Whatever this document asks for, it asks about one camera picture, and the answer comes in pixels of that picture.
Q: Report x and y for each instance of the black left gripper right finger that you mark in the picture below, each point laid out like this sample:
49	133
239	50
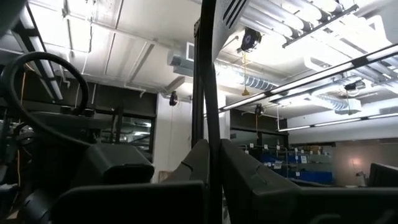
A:
242	180

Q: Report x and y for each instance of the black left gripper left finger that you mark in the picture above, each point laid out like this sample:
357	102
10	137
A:
194	165

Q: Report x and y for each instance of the grey slotted spatula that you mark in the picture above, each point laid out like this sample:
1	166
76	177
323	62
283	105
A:
213	124

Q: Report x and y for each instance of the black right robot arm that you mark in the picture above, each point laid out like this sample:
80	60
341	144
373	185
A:
118	155

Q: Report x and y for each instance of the shelf with blue bins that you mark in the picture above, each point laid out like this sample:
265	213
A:
311	177

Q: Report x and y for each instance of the yellow hanging hook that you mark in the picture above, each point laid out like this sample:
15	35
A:
245	92

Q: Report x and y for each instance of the grey ceiling air vent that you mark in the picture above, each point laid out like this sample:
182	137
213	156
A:
180	62

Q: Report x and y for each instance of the long linear ceiling light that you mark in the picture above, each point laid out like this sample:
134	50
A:
311	79
335	123

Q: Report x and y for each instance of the black monitor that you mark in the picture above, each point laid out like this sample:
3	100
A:
384	175

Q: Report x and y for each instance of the black metal rig frame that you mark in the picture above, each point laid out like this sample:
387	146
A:
196	93

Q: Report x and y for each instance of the silver ventilation duct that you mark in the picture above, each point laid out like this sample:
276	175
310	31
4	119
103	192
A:
255	82

